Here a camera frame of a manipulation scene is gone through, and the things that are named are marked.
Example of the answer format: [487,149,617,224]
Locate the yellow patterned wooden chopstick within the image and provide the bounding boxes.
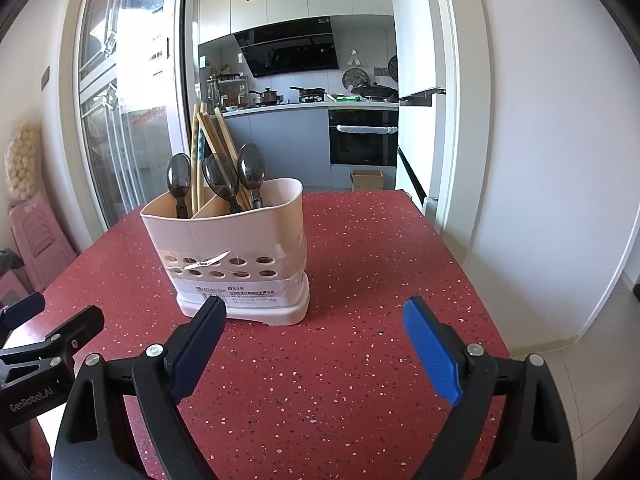
[190,104,202,211]

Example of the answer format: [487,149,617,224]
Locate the spice rack with bottles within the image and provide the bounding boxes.
[206,63,249,109]

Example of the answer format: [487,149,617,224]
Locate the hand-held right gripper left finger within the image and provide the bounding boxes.
[51,296,228,480]

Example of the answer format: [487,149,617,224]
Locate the white upper kitchen cabinets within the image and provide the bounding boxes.
[197,0,396,43]

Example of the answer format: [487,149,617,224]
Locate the black frying pan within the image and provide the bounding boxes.
[290,86,327,103]

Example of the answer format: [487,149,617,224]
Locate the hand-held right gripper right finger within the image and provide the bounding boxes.
[402,296,573,480]

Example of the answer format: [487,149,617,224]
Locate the grey base kitchen cabinets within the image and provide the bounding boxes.
[220,107,331,188]

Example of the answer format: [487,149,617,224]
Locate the sliding glass door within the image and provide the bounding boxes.
[75,0,188,231]

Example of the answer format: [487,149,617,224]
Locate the white refrigerator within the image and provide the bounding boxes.
[390,0,448,231]

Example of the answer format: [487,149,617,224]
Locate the bag of pale round snacks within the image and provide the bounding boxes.
[4,119,43,201]

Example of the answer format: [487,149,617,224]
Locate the black built-in oven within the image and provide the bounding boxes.
[328,106,399,167]

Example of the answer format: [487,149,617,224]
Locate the stack of pink plastic stools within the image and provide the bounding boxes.
[9,192,78,291]

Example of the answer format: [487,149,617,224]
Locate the dark translucent plastic spoon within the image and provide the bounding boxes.
[236,143,267,210]
[166,153,194,219]
[201,152,246,214]

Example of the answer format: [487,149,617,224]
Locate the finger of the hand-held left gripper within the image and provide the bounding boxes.
[0,292,47,333]
[30,305,106,369]

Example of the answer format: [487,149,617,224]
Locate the black wok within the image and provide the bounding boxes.
[350,82,399,101]

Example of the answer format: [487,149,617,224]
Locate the metal cooking pot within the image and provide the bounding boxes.
[249,88,285,106]

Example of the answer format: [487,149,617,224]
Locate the black range hood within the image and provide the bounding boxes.
[234,16,338,79]

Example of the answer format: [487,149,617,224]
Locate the round metal strainer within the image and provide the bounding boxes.
[342,67,371,96]

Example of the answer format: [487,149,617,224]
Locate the beige plastic utensil holder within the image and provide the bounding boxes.
[140,177,311,326]

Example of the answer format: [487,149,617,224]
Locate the cardboard box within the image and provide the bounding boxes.
[350,170,385,192]

